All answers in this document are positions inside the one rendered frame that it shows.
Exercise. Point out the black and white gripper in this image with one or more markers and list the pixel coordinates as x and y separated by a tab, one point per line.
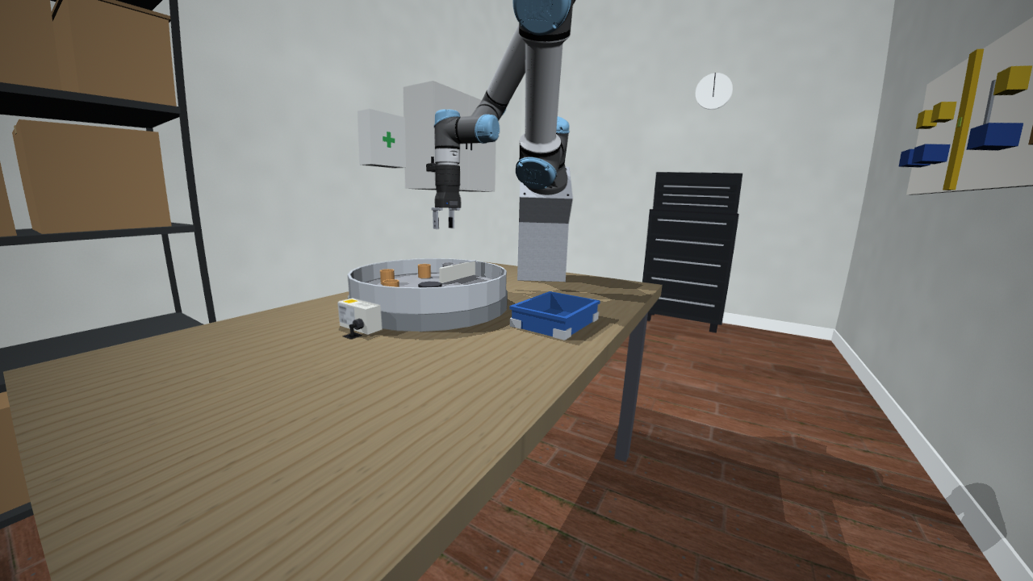
447	182

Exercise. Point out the blue crate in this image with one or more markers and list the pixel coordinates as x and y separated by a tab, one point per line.
549	313

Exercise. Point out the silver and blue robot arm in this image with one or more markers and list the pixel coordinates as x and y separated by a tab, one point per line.
542	147

